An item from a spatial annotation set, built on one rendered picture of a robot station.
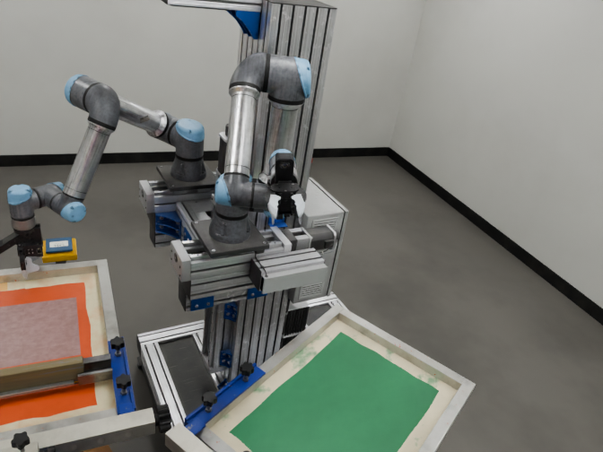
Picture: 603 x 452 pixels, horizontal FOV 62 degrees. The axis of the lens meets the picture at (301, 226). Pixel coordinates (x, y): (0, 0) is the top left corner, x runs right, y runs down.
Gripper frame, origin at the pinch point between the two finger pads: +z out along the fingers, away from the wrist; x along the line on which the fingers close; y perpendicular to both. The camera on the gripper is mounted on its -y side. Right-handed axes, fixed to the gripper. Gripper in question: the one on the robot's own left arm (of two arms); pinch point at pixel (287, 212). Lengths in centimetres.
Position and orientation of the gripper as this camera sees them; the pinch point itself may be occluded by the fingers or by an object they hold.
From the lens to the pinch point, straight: 117.2
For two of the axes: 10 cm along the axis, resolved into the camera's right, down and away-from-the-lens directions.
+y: -0.1, 8.6, 5.2
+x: -10.0, 0.3, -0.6
